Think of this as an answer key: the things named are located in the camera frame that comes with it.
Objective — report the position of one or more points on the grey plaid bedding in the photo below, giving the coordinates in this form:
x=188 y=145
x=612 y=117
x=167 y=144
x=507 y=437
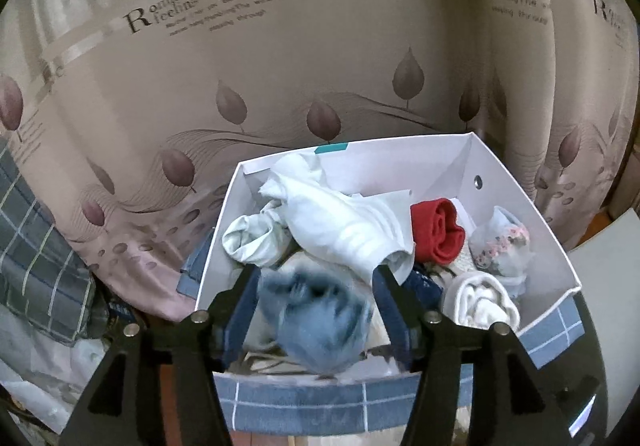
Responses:
x=40 y=251

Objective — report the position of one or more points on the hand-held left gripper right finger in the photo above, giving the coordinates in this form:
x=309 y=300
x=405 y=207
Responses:
x=390 y=316

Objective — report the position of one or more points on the pale floral underwear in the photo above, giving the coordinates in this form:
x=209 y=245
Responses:
x=500 y=246

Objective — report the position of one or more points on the white shoebox with teal print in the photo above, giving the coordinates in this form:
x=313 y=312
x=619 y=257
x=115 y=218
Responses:
x=380 y=166

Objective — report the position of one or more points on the blue packet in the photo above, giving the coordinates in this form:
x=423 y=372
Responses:
x=120 y=311

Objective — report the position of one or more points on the blue cloth with white lines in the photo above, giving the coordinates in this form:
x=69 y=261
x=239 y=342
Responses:
x=300 y=406

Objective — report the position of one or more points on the white crumpled fabric pile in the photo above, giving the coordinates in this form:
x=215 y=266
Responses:
x=50 y=376

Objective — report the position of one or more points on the dark blue speckled underwear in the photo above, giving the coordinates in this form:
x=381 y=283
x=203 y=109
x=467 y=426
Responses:
x=422 y=286

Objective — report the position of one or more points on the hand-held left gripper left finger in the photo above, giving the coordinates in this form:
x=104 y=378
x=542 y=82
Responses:
x=242 y=316

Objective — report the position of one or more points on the white sock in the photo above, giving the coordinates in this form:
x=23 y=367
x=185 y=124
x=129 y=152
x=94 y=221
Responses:
x=480 y=301

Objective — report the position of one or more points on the leaf print curtain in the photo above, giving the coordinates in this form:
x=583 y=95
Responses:
x=300 y=51

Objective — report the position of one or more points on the large white underwear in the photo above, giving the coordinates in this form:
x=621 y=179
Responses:
x=340 y=221

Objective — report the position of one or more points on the blue grey underwear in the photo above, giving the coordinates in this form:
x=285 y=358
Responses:
x=310 y=321

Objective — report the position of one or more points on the red underwear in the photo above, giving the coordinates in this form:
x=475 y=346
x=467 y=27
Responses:
x=440 y=231

